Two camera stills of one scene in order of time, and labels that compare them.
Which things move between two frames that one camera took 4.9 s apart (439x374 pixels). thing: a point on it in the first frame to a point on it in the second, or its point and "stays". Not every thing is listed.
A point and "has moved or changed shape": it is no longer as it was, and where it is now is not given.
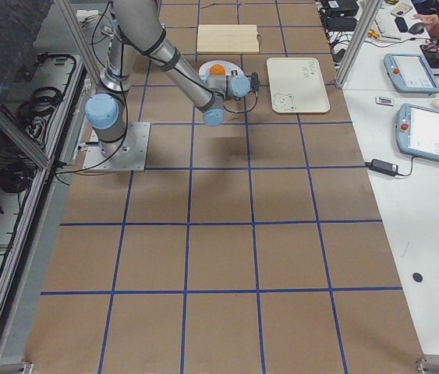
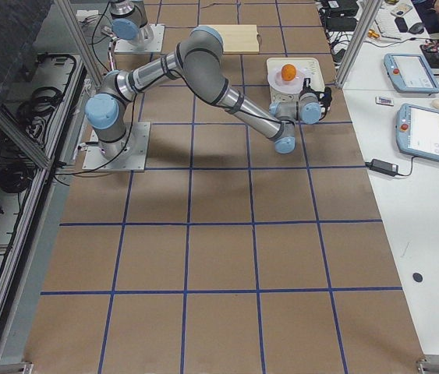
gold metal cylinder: [373, 33] stays
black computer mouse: [416, 28] stays
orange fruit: [217, 69] has moved or changed shape
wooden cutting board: [227, 38] stays
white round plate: [228, 66] to [277, 82]
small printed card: [384, 100] stays
